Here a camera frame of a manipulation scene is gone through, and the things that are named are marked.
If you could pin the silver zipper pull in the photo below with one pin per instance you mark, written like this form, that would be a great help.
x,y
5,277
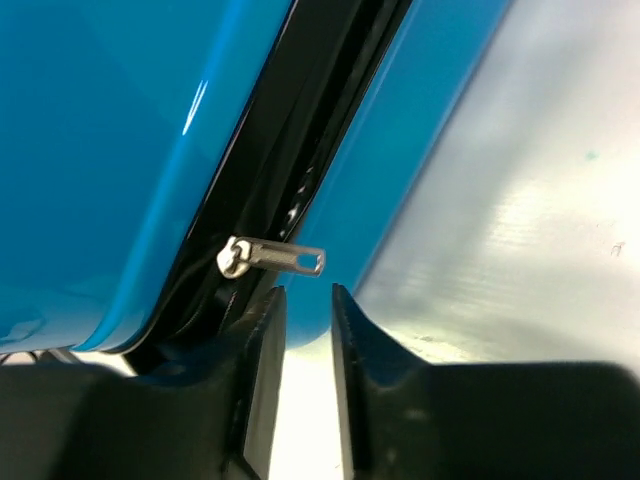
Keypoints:
x,y
243,253

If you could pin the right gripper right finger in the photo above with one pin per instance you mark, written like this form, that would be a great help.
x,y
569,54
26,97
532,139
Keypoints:
x,y
402,417

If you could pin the blue kids suitcase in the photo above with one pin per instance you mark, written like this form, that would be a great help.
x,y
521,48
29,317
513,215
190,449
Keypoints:
x,y
137,137

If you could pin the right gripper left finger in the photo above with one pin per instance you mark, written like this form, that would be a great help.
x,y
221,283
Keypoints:
x,y
210,415

